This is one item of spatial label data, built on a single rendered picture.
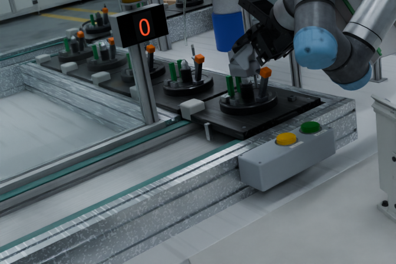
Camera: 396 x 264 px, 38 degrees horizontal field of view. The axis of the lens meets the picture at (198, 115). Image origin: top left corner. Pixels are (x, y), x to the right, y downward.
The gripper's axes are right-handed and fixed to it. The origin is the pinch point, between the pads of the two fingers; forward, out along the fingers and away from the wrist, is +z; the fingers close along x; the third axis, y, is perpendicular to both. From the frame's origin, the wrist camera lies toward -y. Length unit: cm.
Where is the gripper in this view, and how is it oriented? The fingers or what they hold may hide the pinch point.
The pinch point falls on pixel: (240, 52)
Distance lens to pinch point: 136.7
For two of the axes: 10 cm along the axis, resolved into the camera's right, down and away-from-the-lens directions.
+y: 4.7, 8.7, -1.7
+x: 8.0, -3.3, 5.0
